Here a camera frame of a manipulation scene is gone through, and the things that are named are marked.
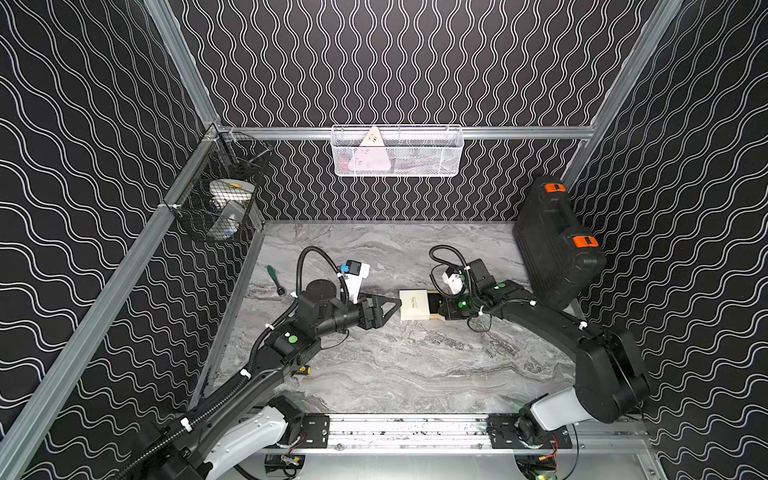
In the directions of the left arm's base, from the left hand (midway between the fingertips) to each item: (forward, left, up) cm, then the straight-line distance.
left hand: (394, 298), depth 67 cm
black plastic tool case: (+22, -46, -7) cm, 51 cm away
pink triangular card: (+44, +9, +8) cm, 46 cm away
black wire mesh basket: (+25, +50, +4) cm, 56 cm away
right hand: (+9, -14, -20) cm, 26 cm away
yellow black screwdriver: (-9, +23, -26) cm, 35 cm away
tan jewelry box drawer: (+13, -13, -24) cm, 31 cm away
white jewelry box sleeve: (+13, -7, -25) cm, 29 cm away
